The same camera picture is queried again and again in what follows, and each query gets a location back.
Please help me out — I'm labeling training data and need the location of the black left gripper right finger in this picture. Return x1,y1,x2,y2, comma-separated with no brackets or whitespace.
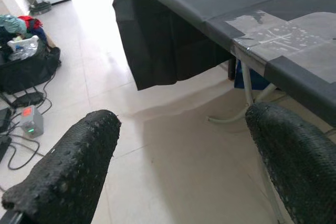
245,102,336,224

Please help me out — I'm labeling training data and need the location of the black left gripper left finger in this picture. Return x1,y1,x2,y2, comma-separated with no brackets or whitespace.
2,110,122,224

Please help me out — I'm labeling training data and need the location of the grey box device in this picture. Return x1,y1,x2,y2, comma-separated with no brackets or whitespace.
19,105,45,138

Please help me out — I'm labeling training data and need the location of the black power adapter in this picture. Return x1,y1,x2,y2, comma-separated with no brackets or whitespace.
0,107,13,133
0,136,13,162

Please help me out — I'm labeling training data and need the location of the blue fabric item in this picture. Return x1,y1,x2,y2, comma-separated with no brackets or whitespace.
234,60,271,91

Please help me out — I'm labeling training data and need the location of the black fabric bag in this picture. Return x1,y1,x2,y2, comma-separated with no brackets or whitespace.
0,47,61,95

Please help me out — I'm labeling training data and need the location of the clear tape cross patch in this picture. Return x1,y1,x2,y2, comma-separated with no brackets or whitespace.
224,10,336,83

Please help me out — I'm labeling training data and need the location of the white plastic wrapper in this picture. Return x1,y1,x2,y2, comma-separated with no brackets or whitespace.
7,35,40,61

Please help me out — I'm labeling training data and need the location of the red cloth item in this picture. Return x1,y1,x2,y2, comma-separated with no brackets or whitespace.
18,15,44,29

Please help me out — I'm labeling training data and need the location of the small black floor item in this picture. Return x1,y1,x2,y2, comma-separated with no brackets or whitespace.
28,0,53,15

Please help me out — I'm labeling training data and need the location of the black floor cable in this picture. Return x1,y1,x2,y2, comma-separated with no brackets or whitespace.
0,71,57,171

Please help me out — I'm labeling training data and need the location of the metal table frame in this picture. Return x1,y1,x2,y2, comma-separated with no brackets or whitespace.
208,44,288,224

